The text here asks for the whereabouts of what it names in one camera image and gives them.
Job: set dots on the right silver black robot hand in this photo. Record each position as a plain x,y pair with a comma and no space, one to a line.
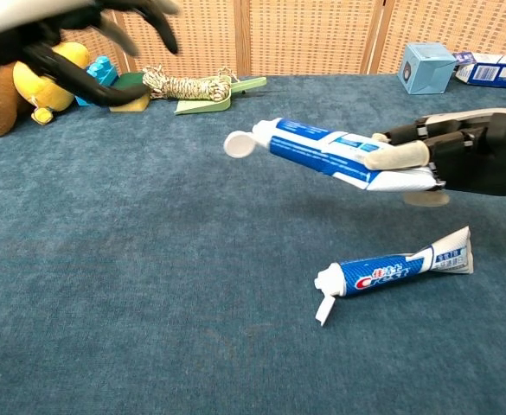
486,155

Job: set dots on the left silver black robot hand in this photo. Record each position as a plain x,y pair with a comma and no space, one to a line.
10,21

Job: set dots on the toothpaste tube with Crest logo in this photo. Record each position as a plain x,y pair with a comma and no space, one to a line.
382,276

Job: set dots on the toothpaste tube with text print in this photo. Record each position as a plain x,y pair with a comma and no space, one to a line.
313,149

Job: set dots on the blue white carton box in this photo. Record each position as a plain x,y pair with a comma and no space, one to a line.
495,71

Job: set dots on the yellow pear plush toy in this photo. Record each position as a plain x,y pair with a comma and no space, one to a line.
45,93

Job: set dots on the blue toy building block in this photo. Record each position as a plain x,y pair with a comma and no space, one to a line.
103,71

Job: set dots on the light blue cardboard box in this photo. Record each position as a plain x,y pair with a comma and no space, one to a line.
425,69

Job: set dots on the green yellow sponge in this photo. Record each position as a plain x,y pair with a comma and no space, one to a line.
133,104

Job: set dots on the light green dustpan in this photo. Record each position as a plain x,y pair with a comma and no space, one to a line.
205,106

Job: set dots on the woven bamboo folding screen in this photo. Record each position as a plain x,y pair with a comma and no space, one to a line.
304,39

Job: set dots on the blue table cloth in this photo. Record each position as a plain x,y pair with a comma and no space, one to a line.
149,259

